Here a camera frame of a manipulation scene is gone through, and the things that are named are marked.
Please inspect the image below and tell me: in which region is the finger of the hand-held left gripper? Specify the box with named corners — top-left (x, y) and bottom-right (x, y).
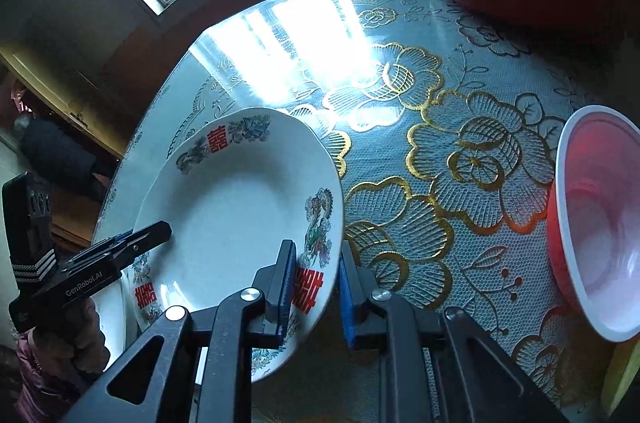
top-left (67, 230), bottom-right (136, 261)
top-left (107, 220), bottom-right (172, 269)

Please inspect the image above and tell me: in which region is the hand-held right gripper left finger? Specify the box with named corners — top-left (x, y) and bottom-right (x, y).
top-left (57, 239), bottom-right (298, 423)

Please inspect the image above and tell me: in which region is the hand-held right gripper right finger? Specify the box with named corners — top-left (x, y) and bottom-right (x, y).
top-left (339, 250), bottom-right (568, 423)

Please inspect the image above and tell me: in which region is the white plate with red print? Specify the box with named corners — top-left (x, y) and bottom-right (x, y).
top-left (124, 106), bottom-right (346, 385)

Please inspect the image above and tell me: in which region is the person's left hand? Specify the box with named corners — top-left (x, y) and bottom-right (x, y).
top-left (30, 298), bottom-right (107, 374)

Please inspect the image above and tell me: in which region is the dark cloth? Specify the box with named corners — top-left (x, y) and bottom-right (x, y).
top-left (19, 117), bottom-right (117, 200)

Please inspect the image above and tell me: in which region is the wooden cabinet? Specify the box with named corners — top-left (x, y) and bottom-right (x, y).
top-left (0, 48), bottom-right (131, 254)

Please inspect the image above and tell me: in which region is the lace floral tablecloth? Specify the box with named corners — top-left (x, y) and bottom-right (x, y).
top-left (97, 0), bottom-right (640, 423)

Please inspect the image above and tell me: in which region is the red plastic bowl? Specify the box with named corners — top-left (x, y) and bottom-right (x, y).
top-left (546, 104), bottom-right (640, 344)

